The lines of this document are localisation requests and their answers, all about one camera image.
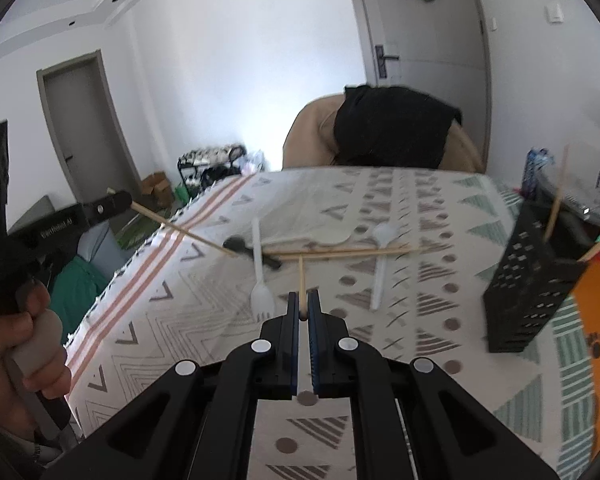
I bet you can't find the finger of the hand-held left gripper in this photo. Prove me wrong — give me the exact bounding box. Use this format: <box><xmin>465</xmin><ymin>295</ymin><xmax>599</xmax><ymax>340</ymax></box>
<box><xmin>82</xmin><ymin>190</ymin><xmax>133</xmax><ymax>226</ymax></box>

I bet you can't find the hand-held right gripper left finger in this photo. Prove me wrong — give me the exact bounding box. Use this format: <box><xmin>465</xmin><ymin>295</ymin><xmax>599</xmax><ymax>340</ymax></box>
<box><xmin>40</xmin><ymin>291</ymin><xmax>301</xmax><ymax>480</ymax></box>

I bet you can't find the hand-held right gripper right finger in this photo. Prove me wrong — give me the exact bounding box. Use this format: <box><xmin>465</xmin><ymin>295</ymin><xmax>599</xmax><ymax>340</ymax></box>
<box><xmin>308</xmin><ymin>290</ymin><xmax>571</xmax><ymax>480</ymax></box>

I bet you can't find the white plastic fork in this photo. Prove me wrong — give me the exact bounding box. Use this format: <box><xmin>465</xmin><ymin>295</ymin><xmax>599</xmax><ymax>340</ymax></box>
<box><xmin>250</xmin><ymin>217</ymin><xmax>277</xmax><ymax>320</ymax></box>

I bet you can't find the white plastic spoon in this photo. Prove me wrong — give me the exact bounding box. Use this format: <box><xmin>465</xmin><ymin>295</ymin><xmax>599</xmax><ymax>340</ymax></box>
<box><xmin>370</xmin><ymin>223</ymin><xmax>398</xmax><ymax>311</ymax></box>

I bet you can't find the black spoon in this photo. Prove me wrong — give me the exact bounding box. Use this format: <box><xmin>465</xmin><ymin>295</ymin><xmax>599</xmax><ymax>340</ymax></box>
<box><xmin>223</xmin><ymin>236</ymin><xmax>283</xmax><ymax>269</ymax></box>

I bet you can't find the black perforated utensil holder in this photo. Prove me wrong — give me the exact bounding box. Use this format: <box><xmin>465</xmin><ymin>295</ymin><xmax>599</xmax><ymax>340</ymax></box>
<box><xmin>482</xmin><ymin>199</ymin><xmax>589</xmax><ymax>354</ymax></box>

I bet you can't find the person's left forearm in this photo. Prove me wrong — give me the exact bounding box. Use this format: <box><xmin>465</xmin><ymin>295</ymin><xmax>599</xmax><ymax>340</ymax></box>
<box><xmin>0</xmin><ymin>410</ymin><xmax>48</xmax><ymax>480</ymax></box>

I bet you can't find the person's left hand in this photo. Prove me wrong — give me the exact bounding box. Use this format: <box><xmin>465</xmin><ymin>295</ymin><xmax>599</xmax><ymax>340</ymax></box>
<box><xmin>0</xmin><ymin>280</ymin><xmax>73</xmax><ymax>441</ymax></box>

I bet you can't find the grey sofa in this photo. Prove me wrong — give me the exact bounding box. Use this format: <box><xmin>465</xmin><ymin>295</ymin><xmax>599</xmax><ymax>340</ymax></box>
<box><xmin>6</xmin><ymin>194</ymin><xmax>58</xmax><ymax>236</ymax></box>

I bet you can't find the cardboard box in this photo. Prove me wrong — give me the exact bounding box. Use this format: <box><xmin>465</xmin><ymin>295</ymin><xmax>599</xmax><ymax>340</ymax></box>
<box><xmin>139</xmin><ymin>172</ymin><xmax>175</xmax><ymax>207</ymax></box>

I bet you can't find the grey framed door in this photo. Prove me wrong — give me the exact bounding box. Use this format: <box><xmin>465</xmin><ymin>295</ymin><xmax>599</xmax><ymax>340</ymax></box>
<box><xmin>36</xmin><ymin>50</ymin><xmax>142</xmax><ymax>202</ymax></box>

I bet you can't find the beige rice paddle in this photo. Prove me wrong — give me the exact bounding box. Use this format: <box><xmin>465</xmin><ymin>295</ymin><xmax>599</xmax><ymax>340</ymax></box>
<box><xmin>260</xmin><ymin>225</ymin><xmax>353</xmax><ymax>248</ymax></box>

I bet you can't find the black shoe rack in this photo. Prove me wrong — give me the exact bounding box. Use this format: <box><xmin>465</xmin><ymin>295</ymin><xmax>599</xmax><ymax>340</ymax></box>
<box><xmin>177</xmin><ymin>144</ymin><xmax>247</xmax><ymax>197</ymax></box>

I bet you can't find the patterned tablecloth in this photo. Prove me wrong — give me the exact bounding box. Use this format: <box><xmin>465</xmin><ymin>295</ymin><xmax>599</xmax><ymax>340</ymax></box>
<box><xmin>64</xmin><ymin>166</ymin><xmax>600</xmax><ymax>480</ymax></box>

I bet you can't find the white plastic bag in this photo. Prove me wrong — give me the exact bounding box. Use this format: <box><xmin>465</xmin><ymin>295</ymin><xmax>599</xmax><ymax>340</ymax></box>
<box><xmin>239</xmin><ymin>151</ymin><xmax>267</xmax><ymax>177</ymax></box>

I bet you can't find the black cloth on chair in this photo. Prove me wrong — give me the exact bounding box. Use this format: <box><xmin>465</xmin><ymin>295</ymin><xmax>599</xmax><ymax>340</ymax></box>
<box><xmin>331</xmin><ymin>85</ymin><xmax>464</xmax><ymax>169</ymax></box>

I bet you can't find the blue printed packet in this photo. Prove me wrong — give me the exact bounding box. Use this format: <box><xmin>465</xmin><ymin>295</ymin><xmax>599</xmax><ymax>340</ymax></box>
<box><xmin>521</xmin><ymin>147</ymin><xmax>555</xmax><ymax>202</ymax></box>

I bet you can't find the lidded plastic container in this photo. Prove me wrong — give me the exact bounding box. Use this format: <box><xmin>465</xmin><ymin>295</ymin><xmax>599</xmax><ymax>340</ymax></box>
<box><xmin>536</xmin><ymin>164</ymin><xmax>600</xmax><ymax>223</ymax></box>

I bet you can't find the black door handle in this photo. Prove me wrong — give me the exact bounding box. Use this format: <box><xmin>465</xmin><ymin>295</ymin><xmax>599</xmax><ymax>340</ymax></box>
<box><xmin>374</xmin><ymin>44</ymin><xmax>402</xmax><ymax>81</ymax></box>

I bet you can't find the grey door with handle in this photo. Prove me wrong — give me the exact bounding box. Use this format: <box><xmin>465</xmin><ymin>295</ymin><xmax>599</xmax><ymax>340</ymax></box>
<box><xmin>344</xmin><ymin>0</ymin><xmax>494</xmax><ymax>173</ymax></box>

